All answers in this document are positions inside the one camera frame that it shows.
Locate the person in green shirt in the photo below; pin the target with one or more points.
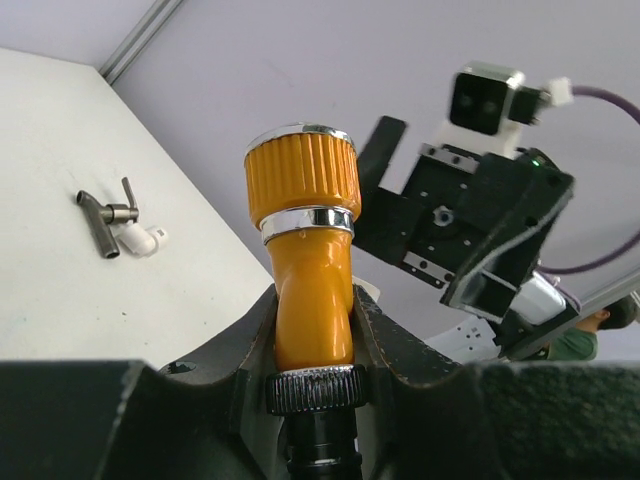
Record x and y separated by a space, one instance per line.
580 342

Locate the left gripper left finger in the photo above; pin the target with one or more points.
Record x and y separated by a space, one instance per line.
202 416

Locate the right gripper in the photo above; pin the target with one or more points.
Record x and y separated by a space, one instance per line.
477 221

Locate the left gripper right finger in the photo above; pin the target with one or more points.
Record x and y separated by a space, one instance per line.
430 418

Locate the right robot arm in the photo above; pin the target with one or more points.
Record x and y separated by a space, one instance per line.
537 303

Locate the orange water faucet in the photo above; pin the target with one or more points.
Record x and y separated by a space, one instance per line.
304 198

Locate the dark metal faucet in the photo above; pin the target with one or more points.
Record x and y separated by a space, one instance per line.
101 217

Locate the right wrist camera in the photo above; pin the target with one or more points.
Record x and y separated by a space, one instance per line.
490 105

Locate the white elbow fitting right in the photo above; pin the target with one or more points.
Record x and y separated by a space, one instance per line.
143 242

